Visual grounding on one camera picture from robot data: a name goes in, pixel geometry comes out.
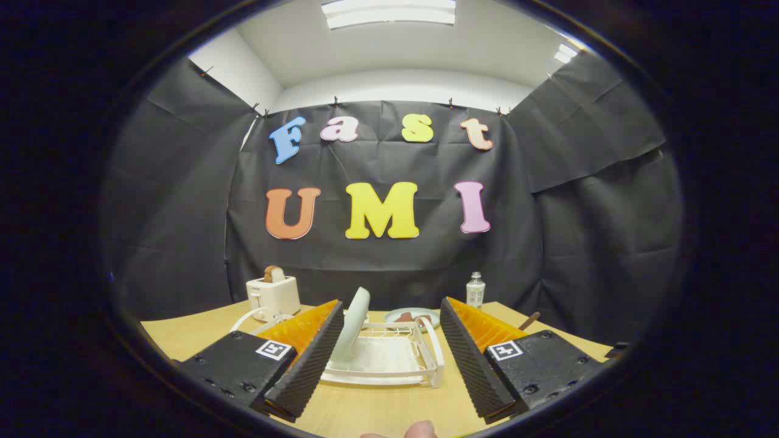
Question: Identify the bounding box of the white wire dish rack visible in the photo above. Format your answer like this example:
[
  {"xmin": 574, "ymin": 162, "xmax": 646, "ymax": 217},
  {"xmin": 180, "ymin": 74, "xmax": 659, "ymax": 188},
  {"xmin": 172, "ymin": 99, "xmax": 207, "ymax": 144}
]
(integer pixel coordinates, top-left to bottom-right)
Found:
[{"xmin": 231, "ymin": 307, "xmax": 445, "ymax": 389}]

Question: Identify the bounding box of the white toaster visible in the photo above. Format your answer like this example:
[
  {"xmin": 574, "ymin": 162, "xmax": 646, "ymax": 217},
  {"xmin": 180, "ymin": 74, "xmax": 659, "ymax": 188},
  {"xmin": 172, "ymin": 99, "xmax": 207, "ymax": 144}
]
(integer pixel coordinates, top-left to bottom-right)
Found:
[{"xmin": 246, "ymin": 276, "xmax": 302, "ymax": 322}]

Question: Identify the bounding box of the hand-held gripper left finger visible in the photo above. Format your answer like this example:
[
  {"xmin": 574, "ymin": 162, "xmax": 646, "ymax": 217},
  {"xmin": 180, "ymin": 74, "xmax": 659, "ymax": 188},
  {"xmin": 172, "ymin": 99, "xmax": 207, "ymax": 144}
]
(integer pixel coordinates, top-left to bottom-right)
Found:
[{"xmin": 180, "ymin": 299, "xmax": 344, "ymax": 423}]

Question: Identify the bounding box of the black backdrop cloth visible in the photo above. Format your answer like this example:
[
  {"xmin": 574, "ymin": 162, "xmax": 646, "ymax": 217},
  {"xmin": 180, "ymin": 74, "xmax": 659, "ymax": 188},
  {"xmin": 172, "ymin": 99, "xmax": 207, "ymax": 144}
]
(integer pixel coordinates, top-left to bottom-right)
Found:
[{"xmin": 100, "ymin": 52, "xmax": 685, "ymax": 347}]

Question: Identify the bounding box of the white drip tray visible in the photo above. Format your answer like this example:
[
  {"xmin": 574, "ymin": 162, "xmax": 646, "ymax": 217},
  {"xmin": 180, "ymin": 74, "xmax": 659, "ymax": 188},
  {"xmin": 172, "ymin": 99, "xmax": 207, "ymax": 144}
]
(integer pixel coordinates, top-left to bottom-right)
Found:
[{"xmin": 332, "ymin": 335, "xmax": 427, "ymax": 378}]

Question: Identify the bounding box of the clear bottle green label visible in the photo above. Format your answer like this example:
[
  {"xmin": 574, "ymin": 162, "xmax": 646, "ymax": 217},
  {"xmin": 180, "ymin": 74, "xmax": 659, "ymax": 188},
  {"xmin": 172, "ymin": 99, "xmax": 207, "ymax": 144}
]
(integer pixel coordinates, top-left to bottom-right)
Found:
[{"xmin": 466, "ymin": 272, "xmax": 486, "ymax": 309}]

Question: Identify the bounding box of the pale green plate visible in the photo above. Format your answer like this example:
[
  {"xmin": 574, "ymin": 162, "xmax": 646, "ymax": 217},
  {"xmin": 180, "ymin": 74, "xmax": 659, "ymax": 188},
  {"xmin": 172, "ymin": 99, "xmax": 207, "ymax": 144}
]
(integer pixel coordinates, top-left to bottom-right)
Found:
[{"xmin": 332, "ymin": 287, "xmax": 371, "ymax": 363}]

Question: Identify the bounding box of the large ceiling light panel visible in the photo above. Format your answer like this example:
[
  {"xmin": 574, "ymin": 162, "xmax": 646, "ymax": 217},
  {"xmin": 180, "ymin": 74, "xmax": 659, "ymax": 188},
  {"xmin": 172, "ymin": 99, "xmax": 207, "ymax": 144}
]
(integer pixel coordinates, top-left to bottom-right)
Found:
[{"xmin": 321, "ymin": 0, "xmax": 456, "ymax": 30}]

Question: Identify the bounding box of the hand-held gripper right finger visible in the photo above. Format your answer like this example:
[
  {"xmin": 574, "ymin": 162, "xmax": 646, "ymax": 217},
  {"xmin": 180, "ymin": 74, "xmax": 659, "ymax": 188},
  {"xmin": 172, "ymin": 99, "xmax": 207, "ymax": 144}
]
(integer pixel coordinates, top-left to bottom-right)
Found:
[{"xmin": 439, "ymin": 297, "xmax": 609, "ymax": 425}]

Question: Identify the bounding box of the small teal plate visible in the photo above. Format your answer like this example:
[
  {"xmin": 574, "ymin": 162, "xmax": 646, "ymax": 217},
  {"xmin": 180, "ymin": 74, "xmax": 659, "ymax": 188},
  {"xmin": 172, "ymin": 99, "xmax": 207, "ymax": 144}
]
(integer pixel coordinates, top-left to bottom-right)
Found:
[{"xmin": 385, "ymin": 307, "xmax": 440, "ymax": 329}]

